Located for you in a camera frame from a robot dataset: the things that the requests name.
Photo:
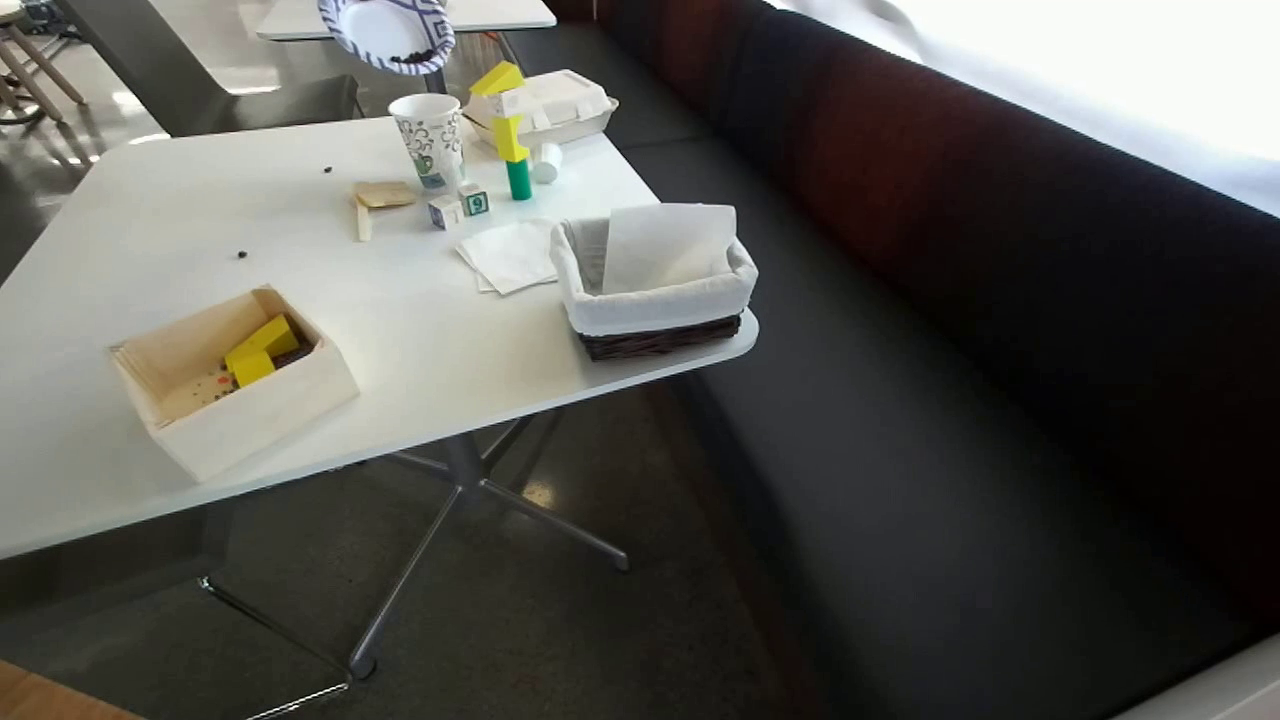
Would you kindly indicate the wooden utensil on table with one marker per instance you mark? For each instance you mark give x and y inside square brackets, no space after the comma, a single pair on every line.
[385,195]

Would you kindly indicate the metal chair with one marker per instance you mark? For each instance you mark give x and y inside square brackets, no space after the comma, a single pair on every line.
[26,74]

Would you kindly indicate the black white patterned plate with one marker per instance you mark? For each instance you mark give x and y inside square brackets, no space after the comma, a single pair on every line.
[385,33]

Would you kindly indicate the white paper napkin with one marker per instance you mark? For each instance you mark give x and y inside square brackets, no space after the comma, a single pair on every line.
[506,257]

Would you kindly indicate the yellow upright toy block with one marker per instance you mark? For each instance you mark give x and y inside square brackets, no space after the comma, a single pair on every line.
[511,137]

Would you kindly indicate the white paper sheet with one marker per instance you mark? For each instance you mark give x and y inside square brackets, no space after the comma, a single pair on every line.
[664,247]

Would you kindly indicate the small printed letter cube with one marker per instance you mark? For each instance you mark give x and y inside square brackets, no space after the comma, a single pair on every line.
[472,203]
[441,215]

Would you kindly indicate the thin wooden stick block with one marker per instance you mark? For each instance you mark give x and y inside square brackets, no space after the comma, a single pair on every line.
[360,221]

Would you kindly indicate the yellow wedge toy block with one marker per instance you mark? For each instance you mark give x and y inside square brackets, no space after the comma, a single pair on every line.
[497,83]

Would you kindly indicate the metal table base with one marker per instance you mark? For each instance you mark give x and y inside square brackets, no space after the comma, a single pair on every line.
[463,487]

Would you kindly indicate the dark bench sofa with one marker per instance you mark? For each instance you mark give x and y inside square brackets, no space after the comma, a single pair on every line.
[1003,403]

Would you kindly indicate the dark basket with white liner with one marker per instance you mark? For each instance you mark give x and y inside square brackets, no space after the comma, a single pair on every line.
[655,312]

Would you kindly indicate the small white round object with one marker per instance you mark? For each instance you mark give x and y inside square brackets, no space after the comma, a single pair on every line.
[549,162]

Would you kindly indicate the white foam takeout box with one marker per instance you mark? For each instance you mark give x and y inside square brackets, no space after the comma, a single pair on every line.
[565,103]

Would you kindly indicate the patterned paper coffee cup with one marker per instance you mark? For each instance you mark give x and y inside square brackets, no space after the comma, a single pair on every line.
[430,143]

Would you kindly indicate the green cylinder toy block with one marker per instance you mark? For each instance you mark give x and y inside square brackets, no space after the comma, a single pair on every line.
[517,183]

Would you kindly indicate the white wooden box red label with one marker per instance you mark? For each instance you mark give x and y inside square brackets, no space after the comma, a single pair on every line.
[264,414]

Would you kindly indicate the yellow toy block in box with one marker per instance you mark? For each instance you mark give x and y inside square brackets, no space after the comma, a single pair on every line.
[262,352]

